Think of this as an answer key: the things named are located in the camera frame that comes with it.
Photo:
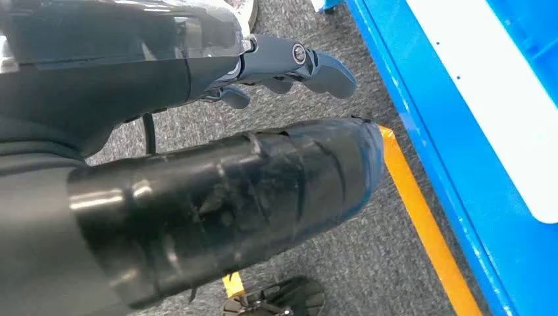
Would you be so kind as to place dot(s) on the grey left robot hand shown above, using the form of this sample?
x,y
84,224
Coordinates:
x,y
109,87

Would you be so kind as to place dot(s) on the blue metal shelf rack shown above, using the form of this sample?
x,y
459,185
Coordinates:
x,y
479,218

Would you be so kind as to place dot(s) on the yellow floor tape square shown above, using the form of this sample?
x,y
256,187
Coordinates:
x,y
414,196

